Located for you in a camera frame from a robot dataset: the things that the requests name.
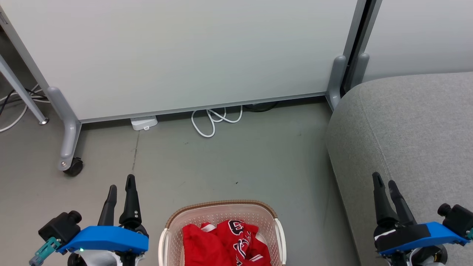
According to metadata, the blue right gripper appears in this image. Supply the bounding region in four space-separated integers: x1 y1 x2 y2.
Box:
372 172 470 266

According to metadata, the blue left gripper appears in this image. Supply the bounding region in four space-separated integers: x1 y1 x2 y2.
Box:
67 174 149 266

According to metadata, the red jersey with black print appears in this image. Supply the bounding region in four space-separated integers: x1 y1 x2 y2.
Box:
216 219 272 266

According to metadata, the grey fabric sofa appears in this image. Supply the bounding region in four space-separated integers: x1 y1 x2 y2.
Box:
326 72 473 266

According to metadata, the black caster wheel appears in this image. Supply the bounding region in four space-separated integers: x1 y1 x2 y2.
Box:
64 157 84 177

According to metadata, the white power adapter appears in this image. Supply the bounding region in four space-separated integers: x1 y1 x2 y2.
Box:
130 116 158 131

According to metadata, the grey partition foot with caster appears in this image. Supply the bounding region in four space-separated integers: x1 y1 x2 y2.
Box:
46 87 82 172

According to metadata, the cream plastic laundry basket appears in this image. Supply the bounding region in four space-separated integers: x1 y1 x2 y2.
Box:
158 200 287 266

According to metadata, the grey metal table leg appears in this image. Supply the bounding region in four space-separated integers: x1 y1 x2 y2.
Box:
0 55 49 125

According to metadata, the white partition board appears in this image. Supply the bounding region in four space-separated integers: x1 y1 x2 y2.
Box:
360 0 473 82
0 0 366 124

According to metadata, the teal left cable connector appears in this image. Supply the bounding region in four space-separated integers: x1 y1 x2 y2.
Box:
30 236 61 266

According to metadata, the white coiled cable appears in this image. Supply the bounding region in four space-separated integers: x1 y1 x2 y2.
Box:
191 106 243 138

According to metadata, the white floor cable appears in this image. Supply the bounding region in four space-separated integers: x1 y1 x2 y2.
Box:
0 84 48 133

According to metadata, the black floor cable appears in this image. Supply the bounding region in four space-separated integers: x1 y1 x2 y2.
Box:
0 89 48 115
244 102 279 112

